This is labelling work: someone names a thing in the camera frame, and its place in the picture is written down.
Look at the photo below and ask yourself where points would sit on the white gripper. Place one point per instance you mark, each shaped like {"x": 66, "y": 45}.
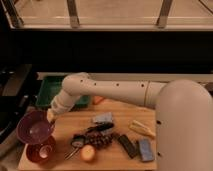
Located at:
{"x": 56, "y": 109}

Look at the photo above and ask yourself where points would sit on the purple bowl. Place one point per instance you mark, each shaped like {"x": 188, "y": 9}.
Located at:
{"x": 34, "y": 128}

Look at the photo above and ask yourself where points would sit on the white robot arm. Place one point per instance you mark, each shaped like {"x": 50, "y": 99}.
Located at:
{"x": 184, "y": 110}

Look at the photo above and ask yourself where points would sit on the green plastic tray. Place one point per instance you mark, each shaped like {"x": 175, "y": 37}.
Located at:
{"x": 50, "y": 87}

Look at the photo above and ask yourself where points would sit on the metal measuring cup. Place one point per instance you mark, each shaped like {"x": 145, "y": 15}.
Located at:
{"x": 77, "y": 143}

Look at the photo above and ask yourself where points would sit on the red bowl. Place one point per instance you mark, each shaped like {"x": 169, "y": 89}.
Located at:
{"x": 41, "y": 153}

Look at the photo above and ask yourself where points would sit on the dark side chair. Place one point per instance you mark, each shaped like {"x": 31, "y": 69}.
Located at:
{"x": 15, "y": 97}

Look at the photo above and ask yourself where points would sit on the wooden cutting board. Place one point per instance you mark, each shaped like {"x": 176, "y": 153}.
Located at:
{"x": 113, "y": 158}

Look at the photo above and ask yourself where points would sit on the grey folded cloth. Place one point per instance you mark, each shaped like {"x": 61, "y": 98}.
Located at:
{"x": 104, "y": 117}

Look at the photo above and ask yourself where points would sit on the yellow red apple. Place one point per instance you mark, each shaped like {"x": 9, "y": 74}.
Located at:
{"x": 88, "y": 153}

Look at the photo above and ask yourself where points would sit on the bunch of red grapes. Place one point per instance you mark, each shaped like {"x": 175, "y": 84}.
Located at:
{"x": 100, "y": 141}

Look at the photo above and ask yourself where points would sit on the yellow corn cob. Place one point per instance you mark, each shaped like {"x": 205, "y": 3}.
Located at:
{"x": 142, "y": 129}

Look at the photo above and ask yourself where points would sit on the black rectangular block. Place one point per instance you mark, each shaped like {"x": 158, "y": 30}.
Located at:
{"x": 127, "y": 145}

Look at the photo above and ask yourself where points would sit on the blue sponge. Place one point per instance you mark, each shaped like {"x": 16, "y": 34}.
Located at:
{"x": 145, "y": 150}

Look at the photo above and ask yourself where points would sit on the black handled knife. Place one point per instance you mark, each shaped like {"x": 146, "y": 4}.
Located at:
{"x": 100, "y": 127}

